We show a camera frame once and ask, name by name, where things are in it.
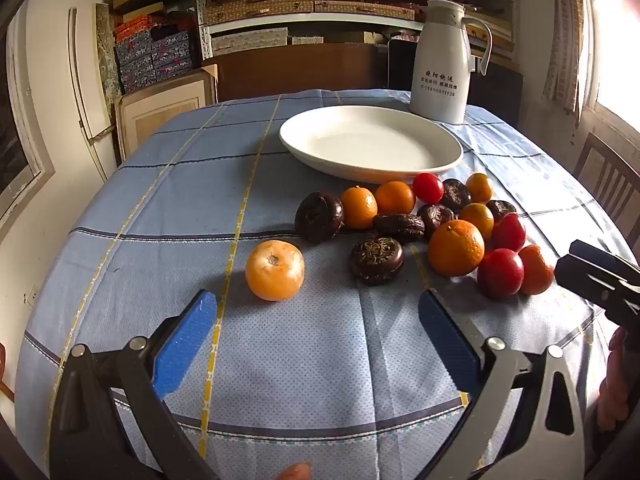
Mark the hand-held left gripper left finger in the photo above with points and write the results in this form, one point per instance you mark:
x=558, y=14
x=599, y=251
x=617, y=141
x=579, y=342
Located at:
x=185, y=345

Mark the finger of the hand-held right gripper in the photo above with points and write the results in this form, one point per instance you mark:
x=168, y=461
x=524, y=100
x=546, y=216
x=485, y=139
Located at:
x=610, y=262
x=595, y=285

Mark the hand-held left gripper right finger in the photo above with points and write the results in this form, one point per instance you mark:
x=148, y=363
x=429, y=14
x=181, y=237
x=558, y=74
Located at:
x=447, y=340

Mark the small orange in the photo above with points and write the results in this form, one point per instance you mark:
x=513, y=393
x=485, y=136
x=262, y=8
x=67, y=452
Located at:
x=479, y=187
x=358, y=206
x=395, y=197
x=537, y=270
x=476, y=217

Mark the red plum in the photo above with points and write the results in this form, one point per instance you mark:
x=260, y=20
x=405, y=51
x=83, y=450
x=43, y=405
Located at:
x=500, y=272
x=427, y=187
x=508, y=231

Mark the large orange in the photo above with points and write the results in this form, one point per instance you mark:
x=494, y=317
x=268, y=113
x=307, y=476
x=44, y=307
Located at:
x=456, y=247

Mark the dark brown wrinkled fruit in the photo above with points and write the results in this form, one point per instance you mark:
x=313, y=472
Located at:
x=500, y=207
x=455, y=194
x=376, y=260
x=319, y=216
x=398, y=226
x=435, y=216

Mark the large pale tangerine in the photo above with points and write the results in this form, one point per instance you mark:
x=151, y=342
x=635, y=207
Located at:
x=274, y=270

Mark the white oval plate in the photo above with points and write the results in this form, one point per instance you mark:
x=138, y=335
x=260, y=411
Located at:
x=370, y=145

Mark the person's right hand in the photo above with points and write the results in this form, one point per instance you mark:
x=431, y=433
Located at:
x=615, y=390

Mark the person's left hand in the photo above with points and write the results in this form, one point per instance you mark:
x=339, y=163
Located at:
x=295, y=472

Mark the wooden chair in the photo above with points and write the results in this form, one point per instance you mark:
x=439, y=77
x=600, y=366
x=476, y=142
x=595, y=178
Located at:
x=612, y=175

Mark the blue checked tablecloth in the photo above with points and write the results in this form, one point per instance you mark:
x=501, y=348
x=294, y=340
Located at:
x=325, y=360

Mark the bright window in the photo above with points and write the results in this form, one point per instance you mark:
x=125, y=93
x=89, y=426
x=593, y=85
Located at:
x=617, y=50

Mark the wooden framed panel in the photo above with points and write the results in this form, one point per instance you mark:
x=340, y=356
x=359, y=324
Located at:
x=165, y=115

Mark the beige curtain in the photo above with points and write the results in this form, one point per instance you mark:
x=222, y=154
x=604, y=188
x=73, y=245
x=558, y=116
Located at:
x=567, y=35

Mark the white thermos jug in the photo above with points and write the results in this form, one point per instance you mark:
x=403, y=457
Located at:
x=437, y=60

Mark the white framed dark window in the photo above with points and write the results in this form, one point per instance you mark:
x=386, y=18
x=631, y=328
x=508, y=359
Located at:
x=15, y=135

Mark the white leaning board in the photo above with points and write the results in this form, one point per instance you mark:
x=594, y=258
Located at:
x=90, y=90

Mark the stack of blue patterned boxes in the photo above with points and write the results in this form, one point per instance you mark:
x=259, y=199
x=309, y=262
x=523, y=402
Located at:
x=155, y=60

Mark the brown board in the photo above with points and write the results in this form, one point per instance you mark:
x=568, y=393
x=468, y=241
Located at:
x=300, y=72

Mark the marble slab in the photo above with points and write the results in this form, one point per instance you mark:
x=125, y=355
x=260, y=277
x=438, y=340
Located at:
x=107, y=50

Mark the woven beige box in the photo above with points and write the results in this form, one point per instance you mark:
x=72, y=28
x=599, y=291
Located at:
x=260, y=7

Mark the white metal shelf rack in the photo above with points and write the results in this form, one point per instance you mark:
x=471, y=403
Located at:
x=310, y=19

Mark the wall socket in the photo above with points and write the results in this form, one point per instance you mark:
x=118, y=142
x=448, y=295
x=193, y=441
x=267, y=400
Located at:
x=32, y=296

